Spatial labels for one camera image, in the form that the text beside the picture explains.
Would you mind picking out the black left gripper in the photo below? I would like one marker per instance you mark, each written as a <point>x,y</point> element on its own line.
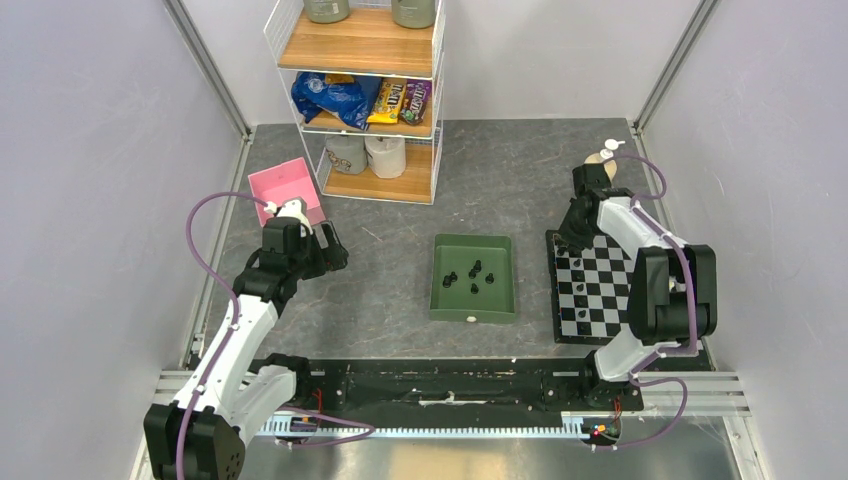
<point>332,257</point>

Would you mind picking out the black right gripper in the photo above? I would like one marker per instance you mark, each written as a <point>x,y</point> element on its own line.
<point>566,234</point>

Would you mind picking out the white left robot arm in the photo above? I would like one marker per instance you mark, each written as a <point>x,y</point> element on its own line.
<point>203,432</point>

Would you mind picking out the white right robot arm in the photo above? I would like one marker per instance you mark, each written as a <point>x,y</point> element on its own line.
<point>672,300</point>

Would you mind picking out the black and white chessboard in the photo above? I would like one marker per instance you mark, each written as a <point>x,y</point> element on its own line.
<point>606,274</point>

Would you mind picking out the cream soap pump bottle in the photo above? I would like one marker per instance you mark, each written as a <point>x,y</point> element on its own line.
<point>605,157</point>

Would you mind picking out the pink plastic box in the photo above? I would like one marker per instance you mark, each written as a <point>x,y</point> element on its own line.
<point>286,181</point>

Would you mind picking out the green plastic tray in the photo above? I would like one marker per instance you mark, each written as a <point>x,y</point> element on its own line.
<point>495,303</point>

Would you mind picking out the grey patterned mug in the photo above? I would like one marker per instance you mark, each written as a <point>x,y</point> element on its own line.
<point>347,154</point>

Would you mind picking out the white toilet paper roll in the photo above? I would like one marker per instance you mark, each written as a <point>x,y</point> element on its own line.
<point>386,156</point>

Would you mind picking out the blue snack bag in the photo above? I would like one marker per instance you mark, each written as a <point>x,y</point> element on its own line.
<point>349,98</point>

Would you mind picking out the yellow candy bag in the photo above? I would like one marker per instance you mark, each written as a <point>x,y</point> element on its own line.
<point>388,104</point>

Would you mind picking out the brown candy bag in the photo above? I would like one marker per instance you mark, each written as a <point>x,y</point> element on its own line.
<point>415,101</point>

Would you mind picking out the green jar left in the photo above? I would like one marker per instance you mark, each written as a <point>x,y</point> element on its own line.
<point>326,11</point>

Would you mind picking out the green jar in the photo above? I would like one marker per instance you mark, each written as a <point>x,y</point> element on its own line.
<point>326,11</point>
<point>414,14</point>

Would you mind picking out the green jar right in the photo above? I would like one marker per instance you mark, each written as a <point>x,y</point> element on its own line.
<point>414,14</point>

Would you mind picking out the white wire wooden shelf rack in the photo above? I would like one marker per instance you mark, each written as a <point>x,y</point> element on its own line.
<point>367,43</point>

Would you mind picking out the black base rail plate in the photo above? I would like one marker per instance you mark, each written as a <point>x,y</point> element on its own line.
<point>404,393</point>

